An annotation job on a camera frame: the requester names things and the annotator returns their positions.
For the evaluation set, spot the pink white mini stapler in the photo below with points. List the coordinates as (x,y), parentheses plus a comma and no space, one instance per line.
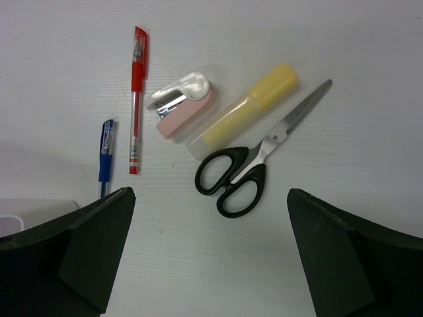
(181,103)

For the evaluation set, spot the black handled scissors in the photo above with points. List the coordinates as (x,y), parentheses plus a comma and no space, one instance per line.
(248,165)

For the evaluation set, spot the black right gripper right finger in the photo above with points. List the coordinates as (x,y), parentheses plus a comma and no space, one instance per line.
(355,267)

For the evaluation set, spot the white divided organizer right box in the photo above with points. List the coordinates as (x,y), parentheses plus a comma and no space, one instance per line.
(20,214)

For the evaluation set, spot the blue gel pen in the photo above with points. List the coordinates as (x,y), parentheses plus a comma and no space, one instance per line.
(105,157)

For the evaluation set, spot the yellow highlighter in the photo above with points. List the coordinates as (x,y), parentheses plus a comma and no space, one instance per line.
(244,112)

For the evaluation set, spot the red gel pen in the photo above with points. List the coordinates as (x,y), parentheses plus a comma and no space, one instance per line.
(139,68)

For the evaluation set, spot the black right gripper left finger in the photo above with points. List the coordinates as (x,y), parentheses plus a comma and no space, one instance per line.
(67,266)

